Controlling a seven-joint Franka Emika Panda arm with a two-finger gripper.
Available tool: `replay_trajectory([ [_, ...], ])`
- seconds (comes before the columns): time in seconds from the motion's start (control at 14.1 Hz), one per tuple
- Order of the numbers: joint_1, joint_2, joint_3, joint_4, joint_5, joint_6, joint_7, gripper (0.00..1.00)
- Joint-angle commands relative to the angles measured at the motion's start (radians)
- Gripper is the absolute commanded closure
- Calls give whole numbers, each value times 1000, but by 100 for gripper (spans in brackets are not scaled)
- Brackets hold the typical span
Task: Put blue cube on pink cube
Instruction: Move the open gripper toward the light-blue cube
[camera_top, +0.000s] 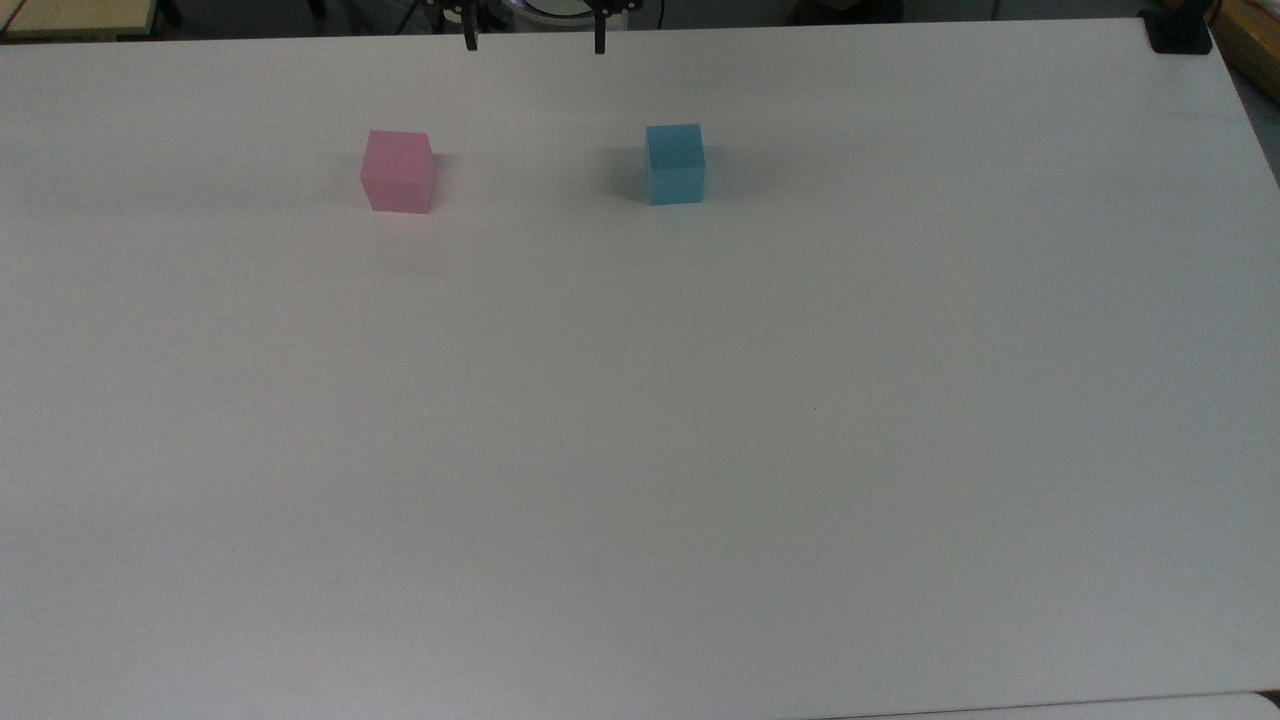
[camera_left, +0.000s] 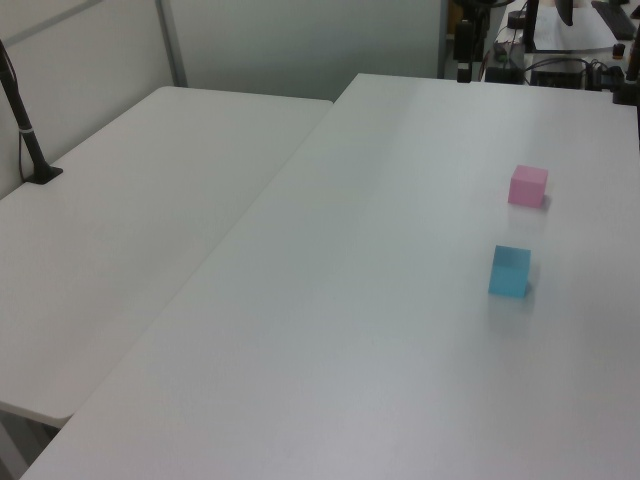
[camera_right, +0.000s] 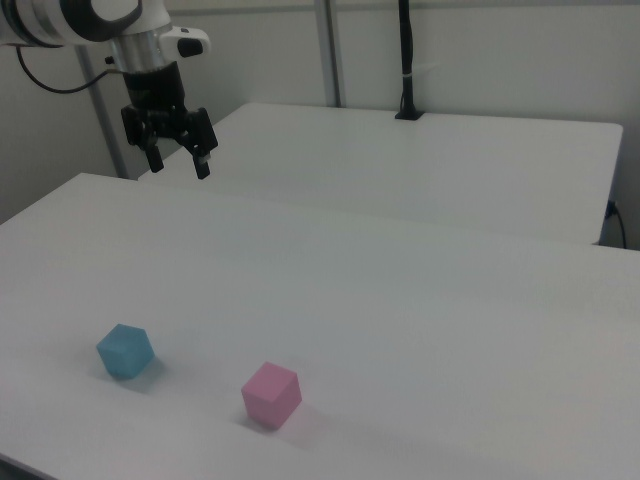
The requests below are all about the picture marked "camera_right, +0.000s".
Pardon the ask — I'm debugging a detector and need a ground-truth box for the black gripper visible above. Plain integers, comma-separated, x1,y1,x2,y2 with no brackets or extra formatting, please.
120,61,220,181

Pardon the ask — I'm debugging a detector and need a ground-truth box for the blue cube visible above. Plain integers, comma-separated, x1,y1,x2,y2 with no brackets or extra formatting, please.
95,323,156,381

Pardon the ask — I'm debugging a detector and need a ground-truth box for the pink cube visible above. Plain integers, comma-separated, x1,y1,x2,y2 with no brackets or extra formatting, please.
240,361,303,431

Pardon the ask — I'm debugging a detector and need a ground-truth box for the white side table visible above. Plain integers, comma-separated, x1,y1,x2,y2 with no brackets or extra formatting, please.
137,102,624,247

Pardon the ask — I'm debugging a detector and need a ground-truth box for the grey metal partition post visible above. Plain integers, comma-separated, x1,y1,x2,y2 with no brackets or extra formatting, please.
74,44,132,180
314,0,347,108

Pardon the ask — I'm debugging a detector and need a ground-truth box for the thin black robot arm cable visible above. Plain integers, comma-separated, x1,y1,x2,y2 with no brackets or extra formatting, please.
16,44,124,95

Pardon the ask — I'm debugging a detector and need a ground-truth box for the black camera pole with base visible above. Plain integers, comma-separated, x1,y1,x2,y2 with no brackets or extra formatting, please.
394,0,425,122

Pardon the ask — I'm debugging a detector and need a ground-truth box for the black power cable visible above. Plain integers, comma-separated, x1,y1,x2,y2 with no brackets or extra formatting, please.
606,199,629,249

